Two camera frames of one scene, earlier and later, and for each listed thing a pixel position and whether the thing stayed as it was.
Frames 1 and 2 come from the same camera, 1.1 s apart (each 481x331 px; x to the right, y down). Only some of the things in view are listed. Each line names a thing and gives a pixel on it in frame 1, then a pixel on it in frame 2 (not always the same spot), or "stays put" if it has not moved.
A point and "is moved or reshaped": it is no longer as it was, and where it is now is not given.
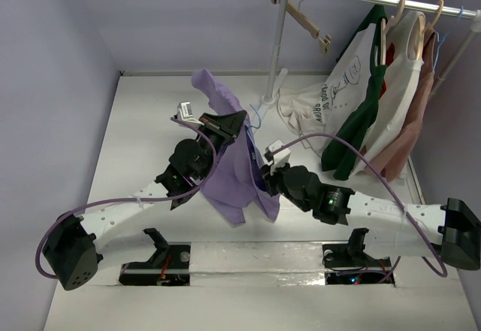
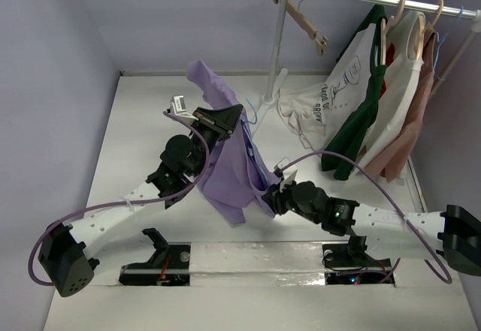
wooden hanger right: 425,27 stays put
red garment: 389,57 stays put
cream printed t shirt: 317,110 stays put
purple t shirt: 240,182 stays put
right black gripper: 268,182 to 274,197
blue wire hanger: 251,126 is moved or reshaped
